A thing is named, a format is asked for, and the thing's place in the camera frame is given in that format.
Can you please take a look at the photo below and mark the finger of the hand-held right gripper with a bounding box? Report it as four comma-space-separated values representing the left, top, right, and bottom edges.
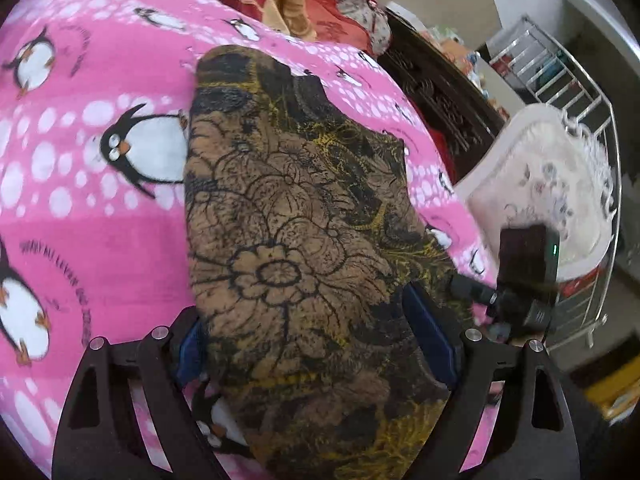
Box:
447, 272, 498, 306

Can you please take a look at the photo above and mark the yellow object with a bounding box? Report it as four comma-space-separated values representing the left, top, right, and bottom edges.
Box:
582, 360, 636, 421

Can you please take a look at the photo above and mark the salmon red cloth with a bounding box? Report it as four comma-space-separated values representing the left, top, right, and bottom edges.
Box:
305, 0, 381, 56

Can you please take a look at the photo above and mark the pink penguin blanket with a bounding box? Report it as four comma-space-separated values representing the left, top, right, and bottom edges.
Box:
0, 0, 501, 480

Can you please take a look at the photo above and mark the silver metal rack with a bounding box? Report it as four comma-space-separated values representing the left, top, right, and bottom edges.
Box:
487, 15, 623, 356

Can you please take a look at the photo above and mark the brown floral garment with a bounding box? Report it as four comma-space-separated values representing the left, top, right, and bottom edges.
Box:
182, 45, 496, 480

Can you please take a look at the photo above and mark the dark carved wooden headboard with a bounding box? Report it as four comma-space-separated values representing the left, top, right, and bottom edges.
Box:
377, 2, 511, 186

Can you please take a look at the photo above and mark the colourful cloth pile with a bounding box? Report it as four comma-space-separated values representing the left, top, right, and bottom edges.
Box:
420, 25, 501, 106

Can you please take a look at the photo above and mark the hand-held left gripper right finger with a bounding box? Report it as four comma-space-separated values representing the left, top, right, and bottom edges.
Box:
402, 282, 583, 480

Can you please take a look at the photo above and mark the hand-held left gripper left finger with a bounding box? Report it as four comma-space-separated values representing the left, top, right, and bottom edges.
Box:
50, 305, 231, 480

